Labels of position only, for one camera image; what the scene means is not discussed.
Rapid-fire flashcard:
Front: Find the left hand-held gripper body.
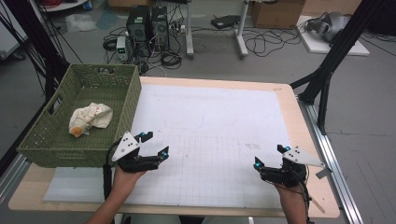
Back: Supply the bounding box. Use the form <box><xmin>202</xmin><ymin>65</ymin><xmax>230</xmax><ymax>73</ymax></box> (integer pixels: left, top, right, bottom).
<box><xmin>111</xmin><ymin>131</ymin><xmax>162</xmax><ymax>174</ymax></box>

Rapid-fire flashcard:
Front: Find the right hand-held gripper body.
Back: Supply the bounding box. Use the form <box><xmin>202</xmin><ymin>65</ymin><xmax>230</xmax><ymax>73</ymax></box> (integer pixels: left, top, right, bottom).
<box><xmin>260</xmin><ymin>146</ymin><xmax>325</xmax><ymax>189</ymax></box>

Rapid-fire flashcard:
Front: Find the green woven basket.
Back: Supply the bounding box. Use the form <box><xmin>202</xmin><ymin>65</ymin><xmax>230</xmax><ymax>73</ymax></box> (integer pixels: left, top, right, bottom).
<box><xmin>17</xmin><ymin>63</ymin><xmax>143</xmax><ymax>169</ymax></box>

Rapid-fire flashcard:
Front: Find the cream printed cloth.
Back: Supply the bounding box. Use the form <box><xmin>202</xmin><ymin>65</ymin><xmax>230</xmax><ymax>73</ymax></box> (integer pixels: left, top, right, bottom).
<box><xmin>68</xmin><ymin>102</ymin><xmax>114</xmax><ymax>138</ymax></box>

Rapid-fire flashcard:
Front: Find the person's left hand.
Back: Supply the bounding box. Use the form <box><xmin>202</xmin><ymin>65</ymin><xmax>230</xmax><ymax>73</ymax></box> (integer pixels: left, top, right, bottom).
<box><xmin>111</xmin><ymin>166</ymin><xmax>148</xmax><ymax>200</ymax></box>

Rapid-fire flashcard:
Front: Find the person's right hand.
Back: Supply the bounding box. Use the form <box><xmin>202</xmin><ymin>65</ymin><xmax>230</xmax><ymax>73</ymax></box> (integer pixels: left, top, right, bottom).
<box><xmin>274</xmin><ymin>182</ymin><xmax>308</xmax><ymax>206</ymax></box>

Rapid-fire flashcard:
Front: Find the grey tape piece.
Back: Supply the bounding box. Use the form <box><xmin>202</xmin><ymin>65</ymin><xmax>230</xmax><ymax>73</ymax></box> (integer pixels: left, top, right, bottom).
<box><xmin>315</xmin><ymin>167</ymin><xmax>332</xmax><ymax>180</ymax></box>

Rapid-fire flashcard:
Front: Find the white grid mat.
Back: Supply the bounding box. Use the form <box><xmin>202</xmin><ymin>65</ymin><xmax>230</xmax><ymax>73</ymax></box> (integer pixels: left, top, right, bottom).
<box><xmin>43</xmin><ymin>83</ymin><xmax>308</xmax><ymax>210</ymax></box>

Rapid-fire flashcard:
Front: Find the thin wooden stick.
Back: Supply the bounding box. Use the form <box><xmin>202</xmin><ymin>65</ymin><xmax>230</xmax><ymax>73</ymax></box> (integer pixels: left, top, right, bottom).
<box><xmin>310</xmin><ymin>195</ymin><xmax>327</xmax><ymax>215</ymax></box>

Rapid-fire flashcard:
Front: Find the small white power unit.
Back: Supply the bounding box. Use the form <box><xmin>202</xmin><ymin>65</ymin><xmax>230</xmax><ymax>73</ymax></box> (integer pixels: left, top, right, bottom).
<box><xmin>116</xmin><ymin>35</ymin><xmax>130</xmax><ymax>62</ymax></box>

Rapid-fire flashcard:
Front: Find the white floor board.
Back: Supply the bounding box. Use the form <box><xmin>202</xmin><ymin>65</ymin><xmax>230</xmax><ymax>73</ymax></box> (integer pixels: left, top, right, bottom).
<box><xmin>297</xmin><ymin>15</ymin><xmax>371</xmax><ymax>57</ymax></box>

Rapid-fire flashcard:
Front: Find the black computer tower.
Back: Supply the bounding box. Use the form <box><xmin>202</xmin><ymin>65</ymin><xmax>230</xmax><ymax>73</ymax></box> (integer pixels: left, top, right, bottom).
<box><xmin>125</xmin><ymin>5</ymin><xmax>152</xmax><ymax>58</ymax></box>
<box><xmin>150</xmin><ymin>6</ymin><xmax>171</xmax><ymax>52</ymax></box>

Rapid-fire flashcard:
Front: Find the white desk leg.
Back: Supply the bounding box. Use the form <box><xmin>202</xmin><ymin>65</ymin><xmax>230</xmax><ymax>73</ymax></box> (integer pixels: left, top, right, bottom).
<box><xmin>234</xmin><ymin>0</ymin><xmax>250</xmax><ymax>59</ymax></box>
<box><xmin>185</xmin><ymin>0</ymin><xmax>195</xmax><ymax>60</ymax></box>

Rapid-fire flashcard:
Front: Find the black metal stand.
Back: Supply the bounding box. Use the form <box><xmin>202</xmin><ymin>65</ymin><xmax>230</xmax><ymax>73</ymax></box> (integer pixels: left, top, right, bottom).
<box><xmin>2</xmin><ymin>0</ymin><xmax>71</xmax><ymax>103</ymax></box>
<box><xmin>289</xmin><ymin>0</ymin><xmax>386</xmax><ymax>135</ymax></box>

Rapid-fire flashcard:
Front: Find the clear plastic bag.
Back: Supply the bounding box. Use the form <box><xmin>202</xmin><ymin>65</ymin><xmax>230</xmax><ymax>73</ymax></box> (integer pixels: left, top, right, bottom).
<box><xmin>64</xmin><ymin>12</ymin><xmax>98</xmax><ymax>34</ymax></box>

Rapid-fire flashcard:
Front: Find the grey rounded machine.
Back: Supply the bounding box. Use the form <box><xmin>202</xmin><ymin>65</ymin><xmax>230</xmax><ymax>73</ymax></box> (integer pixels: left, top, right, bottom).
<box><xmin>306</xmin><ymin>11</ymin><xmax>351</xmax><ymax>43</ymax></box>

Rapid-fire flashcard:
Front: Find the large cardboard box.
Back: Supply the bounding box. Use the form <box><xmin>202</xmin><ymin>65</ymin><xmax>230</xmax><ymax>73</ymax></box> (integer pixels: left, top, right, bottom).
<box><xmin>251</xmin><ymin>0</ymin><xmax>306</xmax><ymax>30</ymax></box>

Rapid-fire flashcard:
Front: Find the flat black device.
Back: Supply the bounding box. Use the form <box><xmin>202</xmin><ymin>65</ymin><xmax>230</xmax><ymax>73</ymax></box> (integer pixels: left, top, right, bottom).
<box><xmin>210</xmin><ymin>14</ymin><xmax>241</xmax><ymax>30</ymax></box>

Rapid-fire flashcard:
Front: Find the round white table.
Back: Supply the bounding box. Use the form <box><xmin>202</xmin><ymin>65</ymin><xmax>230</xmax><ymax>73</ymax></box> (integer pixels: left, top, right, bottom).
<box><xmin>38</xmin><ymin>0</ymin><xmax>91</xmax><ymax>13</ymax></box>

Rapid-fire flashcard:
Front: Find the aluminium rail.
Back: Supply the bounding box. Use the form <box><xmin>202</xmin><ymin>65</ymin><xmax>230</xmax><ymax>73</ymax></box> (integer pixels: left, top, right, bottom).
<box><xmin>0</xmin><ymin>153</ymin><xmax>31</xmax><ymax>203</ymax></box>
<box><xmin>298</xmin><ymin>99</ymin><xmax>364</xmax><ymax>224</ymax></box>

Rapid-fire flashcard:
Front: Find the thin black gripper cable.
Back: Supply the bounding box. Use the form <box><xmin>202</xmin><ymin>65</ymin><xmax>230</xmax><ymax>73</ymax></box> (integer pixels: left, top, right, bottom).
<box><xmin>290</xmin><ymin>167</ymin><xmax>313</xmax><ymax>224</ymax></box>

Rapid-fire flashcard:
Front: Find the thick black gripper cable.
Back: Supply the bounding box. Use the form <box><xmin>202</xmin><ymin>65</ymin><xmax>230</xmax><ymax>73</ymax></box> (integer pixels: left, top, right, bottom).
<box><xmin>102</xmin><ymin>139</ymin><xmax>121</xmax><ymax>202</ymax></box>

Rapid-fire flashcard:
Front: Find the tangle of black floor cables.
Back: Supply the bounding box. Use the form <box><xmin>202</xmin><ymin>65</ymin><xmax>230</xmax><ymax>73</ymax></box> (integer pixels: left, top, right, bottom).
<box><xmin>242</xmin><ymin>27</ymin><xmax>303</xmax><ymax>59</ymax></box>
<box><xmin>102</xmin><ymin>26</ymin><xmax>184</xmax><ymax>77</ymax></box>

